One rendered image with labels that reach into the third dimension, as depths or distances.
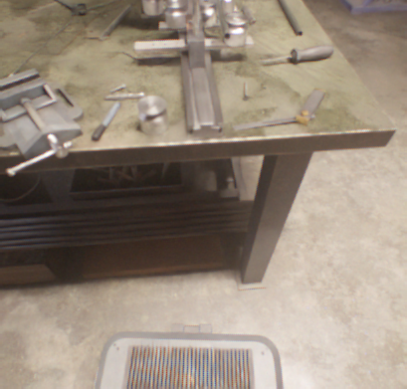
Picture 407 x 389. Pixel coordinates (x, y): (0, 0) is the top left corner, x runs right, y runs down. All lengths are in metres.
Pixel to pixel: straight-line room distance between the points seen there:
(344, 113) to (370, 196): 1.15
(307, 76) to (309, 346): 0.96
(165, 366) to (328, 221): 0.98
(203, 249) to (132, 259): 0.30
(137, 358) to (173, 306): 0.35
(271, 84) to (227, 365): 0.75
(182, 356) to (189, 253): 0.48
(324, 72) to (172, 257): 0.93
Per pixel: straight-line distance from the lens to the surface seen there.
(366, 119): 0.63
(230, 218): 1.18
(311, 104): 0.61
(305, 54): 0.75
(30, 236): 1.32
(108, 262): 1.36
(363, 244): 1.57
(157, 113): 0.52
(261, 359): 1.00
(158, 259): 1.33
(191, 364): 0.98
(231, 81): 0.66
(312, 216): 1.56
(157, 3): 0.83
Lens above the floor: 1.23
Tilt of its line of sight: 51 degrees down
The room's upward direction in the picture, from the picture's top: straight up
